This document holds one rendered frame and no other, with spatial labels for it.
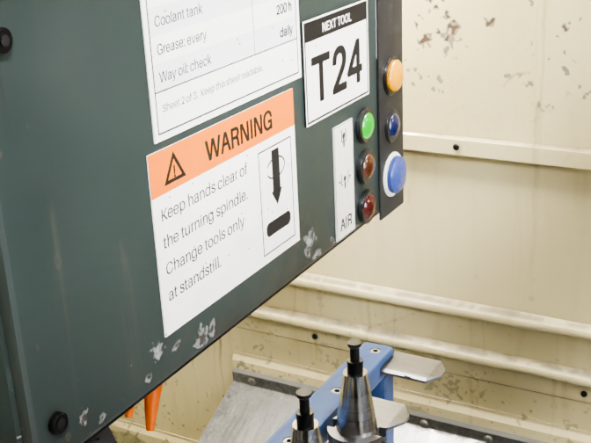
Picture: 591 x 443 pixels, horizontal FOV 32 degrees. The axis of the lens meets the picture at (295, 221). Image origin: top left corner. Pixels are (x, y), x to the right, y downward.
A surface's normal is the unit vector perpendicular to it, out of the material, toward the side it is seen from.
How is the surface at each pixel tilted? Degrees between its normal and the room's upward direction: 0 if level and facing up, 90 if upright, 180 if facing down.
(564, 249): 90
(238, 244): 90
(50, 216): 90
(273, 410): 24
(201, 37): 90
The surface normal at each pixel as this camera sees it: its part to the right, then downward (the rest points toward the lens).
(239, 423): -0.24, -0.71
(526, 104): -0.48, 0.33
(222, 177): 0.87, 0.14
